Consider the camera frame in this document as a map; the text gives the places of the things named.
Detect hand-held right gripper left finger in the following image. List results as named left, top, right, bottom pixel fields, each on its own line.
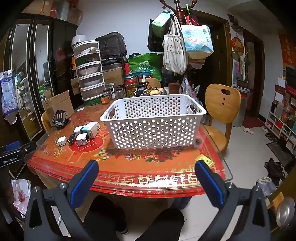
left=24, top=159, right=100, bottom=241

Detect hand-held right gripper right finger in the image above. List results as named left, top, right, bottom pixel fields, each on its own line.
left=195, top=159, right=272, bottom=241

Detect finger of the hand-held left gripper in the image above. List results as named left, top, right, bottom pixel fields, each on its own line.
left=4, top=140, right=38, bottom=155

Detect large white charger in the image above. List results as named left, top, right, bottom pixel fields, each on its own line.
left=86, top=121, right=101, bottom=139

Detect white perforated plastic basket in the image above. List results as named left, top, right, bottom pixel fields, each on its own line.
left=99, top=94, right=207, bottom=150

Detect yellow card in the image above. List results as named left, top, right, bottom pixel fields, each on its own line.
left=195, top=154, right=214, bottom=168

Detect white and pink plastic bag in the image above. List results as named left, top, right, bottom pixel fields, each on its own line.
left=10, top=179, right=32, bottom=216

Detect person's black trousers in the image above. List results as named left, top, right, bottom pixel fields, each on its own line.
left=83, top=195, right=185, bottom=241

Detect blue and white plastic bag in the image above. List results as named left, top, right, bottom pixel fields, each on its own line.
left=0, top=69, right=19, bottom=125

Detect white charger with teal band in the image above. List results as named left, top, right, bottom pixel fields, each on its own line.
left=73, top=125, right=88, bottom=135

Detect black phone stand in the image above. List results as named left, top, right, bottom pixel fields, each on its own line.
left=52, top=110, right=71, bottom=128

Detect red patterned tablecloth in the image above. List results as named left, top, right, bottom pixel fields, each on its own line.
left=26, top=100, right=226, bottom=199

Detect white sneakers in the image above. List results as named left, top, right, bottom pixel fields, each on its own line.
left=255, top=176, right=277, bottom=198

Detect flattened cardboard box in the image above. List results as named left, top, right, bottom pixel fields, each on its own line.
left=42, top=90, right=76, bottom=121

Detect dark shoes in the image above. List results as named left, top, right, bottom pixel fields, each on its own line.
left=264, top=158, right=286, bottom=181

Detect red floor mat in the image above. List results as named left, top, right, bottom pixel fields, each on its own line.
left=241, top=115, right=265, bottom=129

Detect dark door mat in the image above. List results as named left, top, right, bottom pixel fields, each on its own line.
left=267, top=138, right=295, bottom=163

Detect white trash bin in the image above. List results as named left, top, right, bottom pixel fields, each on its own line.
left=232, top=91, right=247, bottom=128

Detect green round mat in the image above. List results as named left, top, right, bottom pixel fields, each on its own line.
left=83, top=97, right=109, bottom=107

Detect black mirrored cabinet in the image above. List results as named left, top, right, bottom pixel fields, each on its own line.
left=0, top=13, right=79, bottom=141

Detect metal door knob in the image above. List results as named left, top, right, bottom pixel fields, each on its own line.
left=276, top=197, right=296, bottom=229

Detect wooden chair with holes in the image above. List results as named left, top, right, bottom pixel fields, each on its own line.
left=200, top=83, right=242, bottom=154

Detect white cubby shelf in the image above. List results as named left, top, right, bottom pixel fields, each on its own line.
left=265, top=111, right=296, bottom=151

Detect clear plastic bag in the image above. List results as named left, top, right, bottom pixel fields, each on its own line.
left=180, top=76, right=194, bottom=95

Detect white stacked drawer unit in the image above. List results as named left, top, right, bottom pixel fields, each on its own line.
left=72, top=40, right=107, bottom=101

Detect glass jar of pickles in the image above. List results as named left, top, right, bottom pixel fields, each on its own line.
left=125, top=74, right=140, bottom=97

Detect brown cardboard box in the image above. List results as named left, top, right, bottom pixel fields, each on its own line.
left=103, top=67, right=125, bottom=87

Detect white round appliance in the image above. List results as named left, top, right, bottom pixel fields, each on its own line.
left=71, top=35, right=87, bottom=49

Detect green shopping bag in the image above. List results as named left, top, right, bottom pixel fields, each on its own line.
left=128, top=52, right=164, bottom=82

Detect white cloth tote bag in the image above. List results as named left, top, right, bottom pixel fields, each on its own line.
left=162, top=14, right=188, bottom=75

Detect black fabric bag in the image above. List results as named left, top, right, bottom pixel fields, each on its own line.
left=95, top=32, right=128, bottom=61

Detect boxes on cabinet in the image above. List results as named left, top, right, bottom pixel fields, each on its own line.
left=22, top=0, right=84, bottom=26

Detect printed paper shopping bag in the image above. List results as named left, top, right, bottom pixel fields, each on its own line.
left=180, top=24, right=214, bottom=60

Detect green gift bag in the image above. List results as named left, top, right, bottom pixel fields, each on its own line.
left=151, top=10, right=174, bottom=37

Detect dark wooden coat rack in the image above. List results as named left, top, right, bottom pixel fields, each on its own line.
left=159, top=0, right=197, bottom=26

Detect round red wall decoration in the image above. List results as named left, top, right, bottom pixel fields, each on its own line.
left=231, top=37, right=245, bottom=56

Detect red wall banner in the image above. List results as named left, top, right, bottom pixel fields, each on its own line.
left=278, top=32, right=296, bottom=70

